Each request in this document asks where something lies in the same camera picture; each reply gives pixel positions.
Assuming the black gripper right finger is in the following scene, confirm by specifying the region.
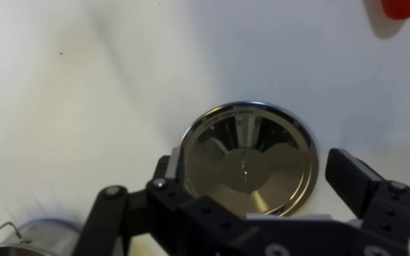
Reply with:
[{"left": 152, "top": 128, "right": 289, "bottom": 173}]
[{"left": 324, "top": 148, "right": 410, "bottom": 256}]

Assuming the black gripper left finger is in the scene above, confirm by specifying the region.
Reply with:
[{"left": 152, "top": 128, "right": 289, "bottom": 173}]
[{"left": 71, "top": 152, "right": 249, "bottom": 256}]

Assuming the red handled silver fork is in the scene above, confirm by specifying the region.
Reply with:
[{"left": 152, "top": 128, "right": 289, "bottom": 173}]
[{"left": 381, "top": 0, "right": 410, "bottom": 20}]

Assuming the small steel pot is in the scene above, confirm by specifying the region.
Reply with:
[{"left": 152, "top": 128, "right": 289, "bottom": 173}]
[{"left": 0, "top": 219, "right": 81, "bottom": 256}]

